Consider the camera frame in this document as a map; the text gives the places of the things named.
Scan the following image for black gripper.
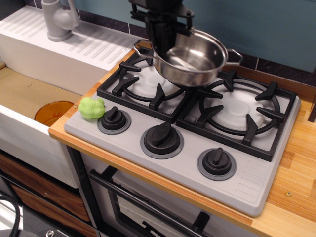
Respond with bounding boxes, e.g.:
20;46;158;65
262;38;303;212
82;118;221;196
129;0;195;56

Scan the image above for stainless steel pot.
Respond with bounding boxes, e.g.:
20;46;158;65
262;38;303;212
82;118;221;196
133;30;243;87

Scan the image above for black left stove knob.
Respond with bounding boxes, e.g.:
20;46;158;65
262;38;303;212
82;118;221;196
97;106;131;135

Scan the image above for black stove knob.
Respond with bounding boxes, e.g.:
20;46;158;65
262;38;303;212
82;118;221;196
140;122;184;159
97;106;131;135
197;148;237;181

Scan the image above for green toy cauliflower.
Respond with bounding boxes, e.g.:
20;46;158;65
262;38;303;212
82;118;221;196
78;97;105;119

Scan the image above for black middle stove knob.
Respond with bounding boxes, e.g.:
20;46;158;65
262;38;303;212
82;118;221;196
140;122;184;159

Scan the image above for grey toy stove top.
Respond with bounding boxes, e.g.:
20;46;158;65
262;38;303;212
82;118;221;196
64;46;299;216

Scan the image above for black right stove knob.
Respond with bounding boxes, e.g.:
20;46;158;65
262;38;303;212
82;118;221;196
197;148;237;181

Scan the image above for black left burner grate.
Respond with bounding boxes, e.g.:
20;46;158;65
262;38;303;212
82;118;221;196
97;52;193;123

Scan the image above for black burner grate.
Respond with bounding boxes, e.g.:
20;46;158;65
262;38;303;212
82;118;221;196
97;52;193;123
176;70;300;161

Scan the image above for grey toy faucet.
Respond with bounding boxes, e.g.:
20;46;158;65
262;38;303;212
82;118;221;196
41;0;80;42

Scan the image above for black right burner grate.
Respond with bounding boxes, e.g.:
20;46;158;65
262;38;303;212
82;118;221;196
176;70;300;161

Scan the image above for white toy sink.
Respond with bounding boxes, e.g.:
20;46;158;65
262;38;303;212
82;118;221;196
0;6;139;188

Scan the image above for orange sink drain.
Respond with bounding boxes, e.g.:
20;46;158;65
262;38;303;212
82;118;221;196
34;101;74;127

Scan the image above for wooden drawer fronts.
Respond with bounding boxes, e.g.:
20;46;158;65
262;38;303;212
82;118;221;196
0;151;97;237

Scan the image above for black oven door handle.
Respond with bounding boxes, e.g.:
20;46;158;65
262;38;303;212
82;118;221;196
88;166;210;237

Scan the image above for black braided cable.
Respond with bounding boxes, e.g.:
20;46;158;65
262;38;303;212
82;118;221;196
0;195;24;237

